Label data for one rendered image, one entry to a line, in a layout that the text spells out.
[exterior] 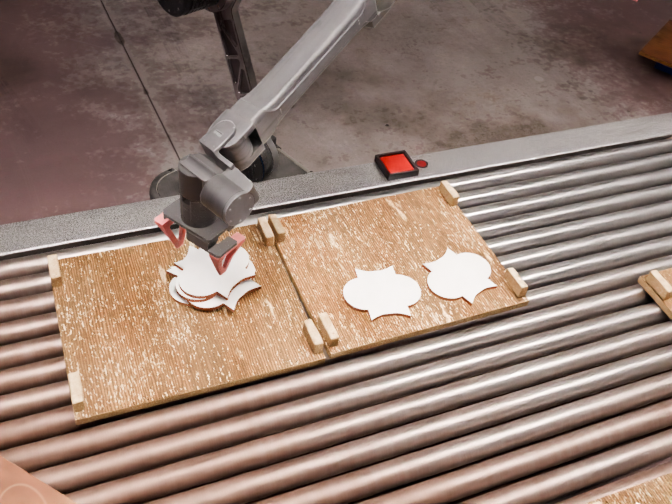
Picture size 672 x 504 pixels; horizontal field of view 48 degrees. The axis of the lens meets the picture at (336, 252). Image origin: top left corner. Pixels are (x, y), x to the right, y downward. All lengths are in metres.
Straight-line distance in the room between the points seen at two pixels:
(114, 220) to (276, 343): 0.45
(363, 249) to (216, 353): 0.38
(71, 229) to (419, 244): 0.68
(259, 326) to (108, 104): 2.29
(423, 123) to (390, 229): 2.02
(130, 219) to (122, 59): 2.30
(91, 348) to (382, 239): 0.59
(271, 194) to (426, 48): 2.60
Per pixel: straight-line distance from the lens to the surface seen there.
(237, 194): 1.10
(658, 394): 1.47
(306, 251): 1.46
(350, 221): 1.53
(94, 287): 1.40
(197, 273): 1.36
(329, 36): 1.25
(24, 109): 3.52
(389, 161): 1.71
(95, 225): 1.55
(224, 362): 1.28
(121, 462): 1.21
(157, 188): 2.67
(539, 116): 3.78
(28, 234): 1.55
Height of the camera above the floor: 1.96
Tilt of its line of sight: 45 degrees down
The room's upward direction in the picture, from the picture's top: 9 degrees clockwise
